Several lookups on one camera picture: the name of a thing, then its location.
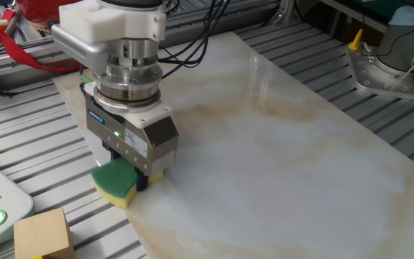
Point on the silver Schunk gripper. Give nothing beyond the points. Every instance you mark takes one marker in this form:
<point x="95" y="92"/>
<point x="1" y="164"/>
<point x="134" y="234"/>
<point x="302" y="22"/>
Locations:
<point x="160" y="140"/>

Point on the green and yellow sponge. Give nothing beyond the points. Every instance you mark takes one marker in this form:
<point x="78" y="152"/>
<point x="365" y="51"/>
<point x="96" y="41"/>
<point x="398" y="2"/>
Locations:
<point x="115" y="178"/>

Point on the wooden block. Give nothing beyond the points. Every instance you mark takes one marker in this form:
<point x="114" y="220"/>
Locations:
<point x="43" y="234"/>

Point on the white teach pendant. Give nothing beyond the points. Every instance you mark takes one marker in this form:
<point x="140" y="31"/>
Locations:
<point x="5" y="201"/>

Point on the yellow plastic clip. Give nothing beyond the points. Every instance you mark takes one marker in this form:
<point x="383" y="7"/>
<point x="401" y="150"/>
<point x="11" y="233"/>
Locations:
<point x="356" y="39"/>

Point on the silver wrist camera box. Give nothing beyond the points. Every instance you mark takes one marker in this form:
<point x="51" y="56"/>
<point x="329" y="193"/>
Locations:
<point x="77" y="46"/>

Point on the white printed wrist mount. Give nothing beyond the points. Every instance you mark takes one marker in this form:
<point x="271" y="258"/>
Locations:
<point x="113" y="21"/>

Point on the aluminium post with bracket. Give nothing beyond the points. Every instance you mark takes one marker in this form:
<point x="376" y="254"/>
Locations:
<point x="282" y="11"/>

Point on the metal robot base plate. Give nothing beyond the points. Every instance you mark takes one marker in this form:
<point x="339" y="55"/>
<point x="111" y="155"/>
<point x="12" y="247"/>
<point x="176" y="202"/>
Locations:
<point x="372" y="77"/>

